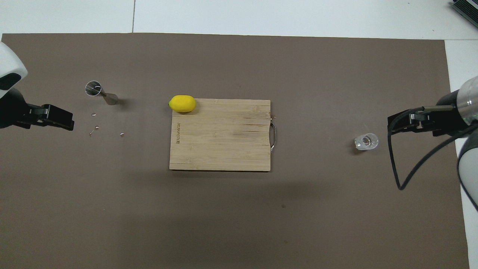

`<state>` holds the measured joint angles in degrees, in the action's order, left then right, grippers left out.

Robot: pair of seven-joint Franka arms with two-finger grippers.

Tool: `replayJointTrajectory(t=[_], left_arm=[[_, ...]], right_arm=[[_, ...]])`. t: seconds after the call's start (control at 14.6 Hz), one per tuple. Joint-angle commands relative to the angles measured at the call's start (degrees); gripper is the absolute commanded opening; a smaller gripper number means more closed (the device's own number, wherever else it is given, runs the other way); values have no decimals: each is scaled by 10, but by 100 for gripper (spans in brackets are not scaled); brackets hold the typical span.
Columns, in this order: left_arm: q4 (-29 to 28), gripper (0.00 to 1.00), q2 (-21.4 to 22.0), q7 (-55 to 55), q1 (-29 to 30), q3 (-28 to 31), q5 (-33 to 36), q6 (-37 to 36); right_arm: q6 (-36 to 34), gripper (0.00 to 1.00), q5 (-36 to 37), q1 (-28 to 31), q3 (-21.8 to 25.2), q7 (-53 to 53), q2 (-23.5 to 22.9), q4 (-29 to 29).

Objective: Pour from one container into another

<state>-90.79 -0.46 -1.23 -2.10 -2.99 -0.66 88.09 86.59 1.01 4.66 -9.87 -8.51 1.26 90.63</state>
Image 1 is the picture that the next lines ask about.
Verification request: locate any brown table mat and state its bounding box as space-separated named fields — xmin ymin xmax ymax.
xmin=0 ymin=33 xmax=470 ymax=269

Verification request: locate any bamboo cutting board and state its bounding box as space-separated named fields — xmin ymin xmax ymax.
xmin=169 ymin=98 xmax=277 ymax=172

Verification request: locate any steel double jigger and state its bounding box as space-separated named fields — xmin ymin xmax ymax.
xmin=85 ymin=81 xmax=119 ymax=106

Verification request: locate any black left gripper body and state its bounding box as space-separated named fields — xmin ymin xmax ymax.
xmin=0 ymin=88 xmax=33 ymax=130

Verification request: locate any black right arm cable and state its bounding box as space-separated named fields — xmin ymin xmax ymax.
xmin=387 ymin=106 xmax=478 ymax=191

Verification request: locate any yellow lemon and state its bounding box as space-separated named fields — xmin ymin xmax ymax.
xmin=169 ymin=95 xmax=196 ymax=113

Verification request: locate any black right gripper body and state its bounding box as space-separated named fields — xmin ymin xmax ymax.
xmin=429 ymin=91 xmax=463 ymax=137

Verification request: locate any small clear glass cup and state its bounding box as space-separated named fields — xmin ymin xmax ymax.
xmin=354 ymin=132 xmax=379 ymax=151

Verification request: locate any grey ribbed device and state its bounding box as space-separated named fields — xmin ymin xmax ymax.
xmin=450 ymin=0 xmax=478 ymax=19

